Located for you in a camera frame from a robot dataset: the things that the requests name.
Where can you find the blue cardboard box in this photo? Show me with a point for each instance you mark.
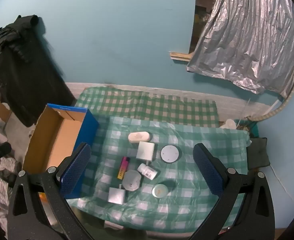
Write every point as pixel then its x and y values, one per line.
pixel 58 131

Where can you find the white octagonal box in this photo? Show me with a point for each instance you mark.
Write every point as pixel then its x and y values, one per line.
pixel 131 180

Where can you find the white square box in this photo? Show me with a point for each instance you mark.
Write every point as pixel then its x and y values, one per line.
pixel 145 151

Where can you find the pink yellow lighter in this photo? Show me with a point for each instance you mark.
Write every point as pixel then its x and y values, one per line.
pixel 123 167

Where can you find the dark cushion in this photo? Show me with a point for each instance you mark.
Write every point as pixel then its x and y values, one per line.
pixel 257 156

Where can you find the striped cloth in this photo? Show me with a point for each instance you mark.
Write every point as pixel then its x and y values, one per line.
pixel 9 169

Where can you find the teal checkered plastic tablecloth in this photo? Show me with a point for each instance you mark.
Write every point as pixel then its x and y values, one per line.
pixel 184 208

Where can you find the white oval case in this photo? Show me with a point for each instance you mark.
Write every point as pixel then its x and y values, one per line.
pixel 136 137

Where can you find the black hanging garment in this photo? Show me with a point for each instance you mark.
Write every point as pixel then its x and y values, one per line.
pixel 29 80

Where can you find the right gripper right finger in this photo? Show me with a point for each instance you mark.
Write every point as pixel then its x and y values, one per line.
pixel 211 168

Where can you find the green beige checkered cloth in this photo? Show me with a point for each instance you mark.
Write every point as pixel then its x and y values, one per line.
pixel 149 106

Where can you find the silver foil sheet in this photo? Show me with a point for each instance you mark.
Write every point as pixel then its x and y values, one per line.
pixel 249 43

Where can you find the white pill bottle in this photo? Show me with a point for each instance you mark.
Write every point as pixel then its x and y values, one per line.
pixel 147 171

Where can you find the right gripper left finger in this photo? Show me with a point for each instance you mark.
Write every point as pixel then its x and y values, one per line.
pixel 71 171

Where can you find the round grey white disc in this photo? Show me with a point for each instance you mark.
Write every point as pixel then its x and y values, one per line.
pixel 170 154

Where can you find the teal metal tin can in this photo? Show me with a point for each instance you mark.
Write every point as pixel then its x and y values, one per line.
pixel 162 189

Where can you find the small silver square box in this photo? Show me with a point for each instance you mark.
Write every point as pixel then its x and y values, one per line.
pixel 116 195

